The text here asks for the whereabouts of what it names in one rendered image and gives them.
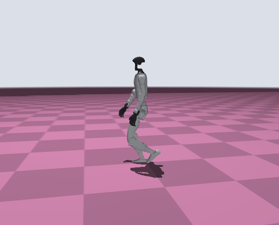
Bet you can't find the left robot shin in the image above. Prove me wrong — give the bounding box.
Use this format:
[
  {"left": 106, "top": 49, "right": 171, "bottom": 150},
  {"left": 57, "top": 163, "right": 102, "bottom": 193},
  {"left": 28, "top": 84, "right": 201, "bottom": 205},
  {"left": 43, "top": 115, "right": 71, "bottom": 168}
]
[{"left": 129, "top": 137, "right": 155, "bottom": 154}]

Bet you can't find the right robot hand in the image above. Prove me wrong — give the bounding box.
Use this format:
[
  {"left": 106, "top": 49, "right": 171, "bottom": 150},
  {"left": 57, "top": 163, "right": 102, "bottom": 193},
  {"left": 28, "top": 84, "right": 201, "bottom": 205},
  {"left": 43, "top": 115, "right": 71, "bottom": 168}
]
[{"left": 119, "top": 103, "right": 128, "bottom": 117}]

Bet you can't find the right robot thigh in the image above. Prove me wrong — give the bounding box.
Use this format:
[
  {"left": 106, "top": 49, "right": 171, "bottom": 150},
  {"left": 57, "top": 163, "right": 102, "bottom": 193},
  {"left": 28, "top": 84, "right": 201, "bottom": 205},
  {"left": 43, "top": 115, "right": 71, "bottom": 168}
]
[{"left": 133, "top": 118, "right": 139, "bottom": 139}]

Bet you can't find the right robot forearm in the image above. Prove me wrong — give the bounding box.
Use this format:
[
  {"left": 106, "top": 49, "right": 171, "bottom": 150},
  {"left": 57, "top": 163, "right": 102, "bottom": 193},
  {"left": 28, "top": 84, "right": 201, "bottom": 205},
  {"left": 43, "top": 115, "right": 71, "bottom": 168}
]
[{"left": 127, "top": 93, "right": 136, "bottom": 107}]

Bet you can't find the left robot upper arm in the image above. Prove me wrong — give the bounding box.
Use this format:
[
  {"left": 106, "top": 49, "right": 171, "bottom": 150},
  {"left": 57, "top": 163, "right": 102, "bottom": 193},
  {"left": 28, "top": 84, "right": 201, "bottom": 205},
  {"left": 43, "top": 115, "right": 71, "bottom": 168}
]
[{"left": 138, "top": 75, "right": 146, "bottom": 98}]

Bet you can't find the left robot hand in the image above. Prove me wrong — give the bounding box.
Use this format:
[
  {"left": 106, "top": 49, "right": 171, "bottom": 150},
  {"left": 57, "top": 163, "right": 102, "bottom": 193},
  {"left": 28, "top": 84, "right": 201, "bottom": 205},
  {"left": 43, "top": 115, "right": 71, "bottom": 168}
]
[{"left": 129, "top": 111, "right": 140, "bottom": 126}]

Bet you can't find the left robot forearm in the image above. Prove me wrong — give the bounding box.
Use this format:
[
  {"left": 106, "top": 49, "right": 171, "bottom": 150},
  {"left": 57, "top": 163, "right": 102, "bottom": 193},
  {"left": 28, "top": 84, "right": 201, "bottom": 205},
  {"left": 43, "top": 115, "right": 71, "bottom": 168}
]
[{"left": 134, "top": 92, "right": 144, "bottom": 114}]

